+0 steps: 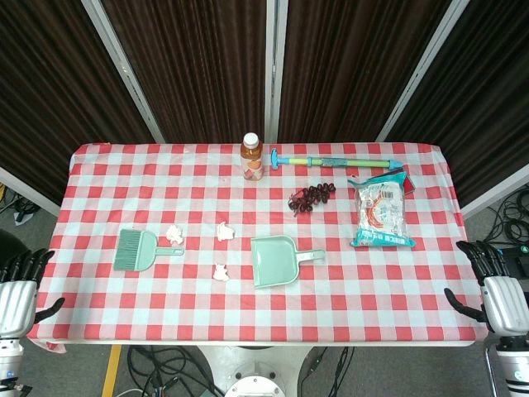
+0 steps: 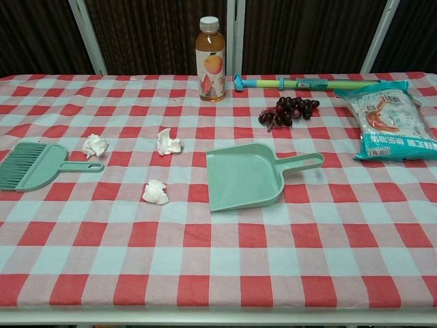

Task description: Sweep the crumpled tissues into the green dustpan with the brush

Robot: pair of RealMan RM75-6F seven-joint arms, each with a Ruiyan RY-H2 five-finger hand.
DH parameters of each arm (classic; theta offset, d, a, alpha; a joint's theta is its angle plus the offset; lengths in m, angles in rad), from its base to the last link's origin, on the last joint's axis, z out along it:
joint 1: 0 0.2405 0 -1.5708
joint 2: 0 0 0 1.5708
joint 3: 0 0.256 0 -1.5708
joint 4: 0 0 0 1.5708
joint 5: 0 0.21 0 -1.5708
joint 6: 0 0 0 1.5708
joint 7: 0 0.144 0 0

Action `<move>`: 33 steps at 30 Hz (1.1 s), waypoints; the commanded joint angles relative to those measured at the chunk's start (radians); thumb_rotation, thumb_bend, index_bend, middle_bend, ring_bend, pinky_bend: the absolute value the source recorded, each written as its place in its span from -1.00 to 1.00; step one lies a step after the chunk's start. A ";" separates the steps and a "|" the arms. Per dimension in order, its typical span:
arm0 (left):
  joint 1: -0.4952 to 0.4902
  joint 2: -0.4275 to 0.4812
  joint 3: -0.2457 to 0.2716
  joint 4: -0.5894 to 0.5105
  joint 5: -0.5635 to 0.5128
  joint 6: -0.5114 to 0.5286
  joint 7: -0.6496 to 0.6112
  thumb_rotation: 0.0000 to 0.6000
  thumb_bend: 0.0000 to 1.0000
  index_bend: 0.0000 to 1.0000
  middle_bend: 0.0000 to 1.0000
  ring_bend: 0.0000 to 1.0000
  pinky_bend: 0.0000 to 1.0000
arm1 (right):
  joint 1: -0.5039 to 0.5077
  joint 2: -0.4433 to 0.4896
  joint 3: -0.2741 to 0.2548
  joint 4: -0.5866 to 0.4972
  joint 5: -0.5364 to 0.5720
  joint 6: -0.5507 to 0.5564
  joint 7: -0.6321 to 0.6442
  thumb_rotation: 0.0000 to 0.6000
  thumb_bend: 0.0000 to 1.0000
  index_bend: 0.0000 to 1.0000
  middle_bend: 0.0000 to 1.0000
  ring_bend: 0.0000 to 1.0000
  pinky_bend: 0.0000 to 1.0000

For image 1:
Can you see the green hand broom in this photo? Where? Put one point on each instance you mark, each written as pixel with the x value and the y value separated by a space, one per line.
pixel 136 250

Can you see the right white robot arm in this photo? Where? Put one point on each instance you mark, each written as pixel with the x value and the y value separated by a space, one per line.
pixel 514 364

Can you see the teal white snack bag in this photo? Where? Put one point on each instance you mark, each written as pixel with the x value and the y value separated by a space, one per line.
pixel 380 211

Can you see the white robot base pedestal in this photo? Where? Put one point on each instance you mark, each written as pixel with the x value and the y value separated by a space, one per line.
pixel 252 368

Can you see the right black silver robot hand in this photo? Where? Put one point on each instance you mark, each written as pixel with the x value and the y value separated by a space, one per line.
pixel 506 304

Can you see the white tissue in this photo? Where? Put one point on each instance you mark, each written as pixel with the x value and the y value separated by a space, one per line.
pixel 225 231
pixel 174 234
pixel 220 273

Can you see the red white checkered tablecloth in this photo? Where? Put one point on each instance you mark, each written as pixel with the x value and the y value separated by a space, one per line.
pixel 248 314

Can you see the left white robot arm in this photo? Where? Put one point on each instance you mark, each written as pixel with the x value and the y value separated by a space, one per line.
pixel 8 360

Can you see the dark red grape bunch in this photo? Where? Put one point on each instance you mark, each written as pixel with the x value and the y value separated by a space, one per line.
pixel 310 198

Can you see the teal green water pump toy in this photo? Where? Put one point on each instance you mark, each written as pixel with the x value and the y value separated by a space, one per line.
pixel 347 162

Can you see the white partition frame post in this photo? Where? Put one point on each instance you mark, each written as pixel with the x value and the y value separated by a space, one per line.
pixel 124 70
pixel 421 70
pixel 274 70

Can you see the orange juice bottle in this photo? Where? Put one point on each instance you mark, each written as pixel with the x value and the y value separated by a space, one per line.
pixel 252 161

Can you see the black power box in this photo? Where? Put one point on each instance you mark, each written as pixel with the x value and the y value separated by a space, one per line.
pixel 516 258

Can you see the dark brown curtain panel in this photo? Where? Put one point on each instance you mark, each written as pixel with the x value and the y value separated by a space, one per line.
pixel 347 70
pixel 194 70
pixel 479 103
pixel 49 95

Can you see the green dustpan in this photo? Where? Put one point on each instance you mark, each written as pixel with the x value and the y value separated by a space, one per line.
pixel 274 262

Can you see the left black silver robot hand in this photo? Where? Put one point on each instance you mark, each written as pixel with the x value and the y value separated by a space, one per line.
pixel 16 302

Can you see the dark red card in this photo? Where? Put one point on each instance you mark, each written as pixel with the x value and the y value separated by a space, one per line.
pixel 409 185

